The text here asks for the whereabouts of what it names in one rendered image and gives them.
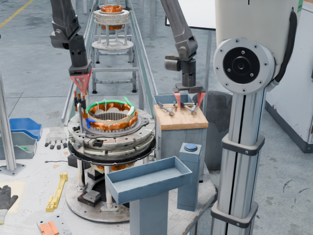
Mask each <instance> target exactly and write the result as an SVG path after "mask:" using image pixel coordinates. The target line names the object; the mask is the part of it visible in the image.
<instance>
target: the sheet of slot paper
mask: <svg viewBox="0 0 313 235"><path fill-rule="evenodd" d="M26 182H27V180H18V181H4V182H0V187H1V188H3V186H4V185H8V186H9V187H11V197H12V196H13V195H18V199H17V200H16V202H15V203H14V204H13V205H12V206H11V208H10V209H9V210H8V211H7V213H6V214H15V213H18V210H19V207H20V202H21V199H22V196H23V192H24V189H25V185H26Z"/></svg>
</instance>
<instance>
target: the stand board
mask: <svg viewBox="0 0 313 235"><path fill-rule="evenodd" d="M194 110H195V112H196V113H197V114H196V113H195V115H188V109H186V108H183V107H180V109H179V108H178V107H176V108H174V110H173V111H174V114H175V115H173V116H166V112H167V111H166V110H164V109H161V108H156V105H154V112H155V115H156V118H157V121H158V124H159V126H160V129H161V130H180V129H197V128H208V121H207V119H206V118H205V116H204V115H203V113H202V111H201V110H200V108H199V106H197V107H196V108H195V109H194Z"/></svg>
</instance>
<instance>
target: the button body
mask: <svg viewBox="0 0 313 235"><path fill-rule="evenodd" d="M186 144H188V143H183V144H182V147H181V149H180V152H179V160H180V161H181V162H182V163H183V164H185V165H186V166H187V167H188V168H189V169H190V170H191V171H192V184H190V185H186V186H183V187H179V188H178V190H177V209H181V210H187V211H192V212H195V209H196V205H197V199H198V186H199V174H200V161H201V157H200V158H199V156H200V153H201V149H202V145H196V144H195V145H196V146H197V147H198V149H197V150H196V151H194V152H189V151H186V150H185V149H184V146H185V145H186Z"/></svg>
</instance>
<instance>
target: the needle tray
mask: <svg viewBox="0 0 313 235"><path fill-rule="evenodd" d="M190 184H192V171H191V170H190V169H189V168H188V167H187V166H186V165H185V164H183V163H182V162H181V161H180V160H179V159H178V158H177V157H176V156H174V157H170V158H166V159H161V160H158V161H154V162H150V163H146V164H142V165H138V166H134V167H130V168H126V169H122V170H118V171H114V172H110V173H106V174H105V186H106V187H107V189H108V190H109V192H110V193H111V195H112V197H113V198H114V200H115V201H116V203H117V204H118V205H121V204H124V203H128V202H129V213H130V235H167V227H168V201H169V190H172V189H176V188H179V187H183V186H186V185H190Z"/></svg>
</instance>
